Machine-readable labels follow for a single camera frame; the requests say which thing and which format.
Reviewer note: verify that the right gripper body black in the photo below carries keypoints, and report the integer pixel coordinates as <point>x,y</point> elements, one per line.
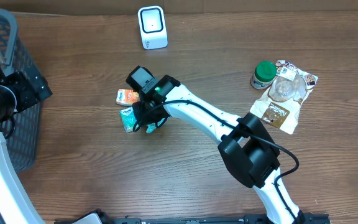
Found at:
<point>148,114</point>

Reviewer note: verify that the teal packet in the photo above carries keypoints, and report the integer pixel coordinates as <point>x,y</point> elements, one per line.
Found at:
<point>153,126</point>

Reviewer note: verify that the teal tissue pack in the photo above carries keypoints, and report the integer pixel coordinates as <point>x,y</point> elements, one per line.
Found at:
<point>128,119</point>

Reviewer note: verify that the orange snack packet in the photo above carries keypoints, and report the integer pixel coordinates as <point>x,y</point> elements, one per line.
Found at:
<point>127,97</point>

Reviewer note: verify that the green lid jar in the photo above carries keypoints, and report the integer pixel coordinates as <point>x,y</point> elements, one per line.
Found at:
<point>264,74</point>

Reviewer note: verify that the brown white snack bag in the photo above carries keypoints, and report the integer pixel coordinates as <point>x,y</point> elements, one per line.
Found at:
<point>281,102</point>

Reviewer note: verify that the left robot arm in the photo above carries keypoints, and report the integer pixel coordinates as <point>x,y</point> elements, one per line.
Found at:
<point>18,92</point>

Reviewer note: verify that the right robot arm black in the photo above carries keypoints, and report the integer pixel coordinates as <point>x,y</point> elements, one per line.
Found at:
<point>248,151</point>

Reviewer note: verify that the white barcode scanner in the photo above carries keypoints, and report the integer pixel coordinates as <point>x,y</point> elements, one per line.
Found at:
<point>153,30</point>

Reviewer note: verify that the grey plastic shopping basket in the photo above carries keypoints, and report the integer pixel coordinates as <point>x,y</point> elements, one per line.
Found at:
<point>22,145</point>

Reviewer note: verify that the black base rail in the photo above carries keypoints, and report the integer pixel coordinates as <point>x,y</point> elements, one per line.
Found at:
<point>101,217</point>

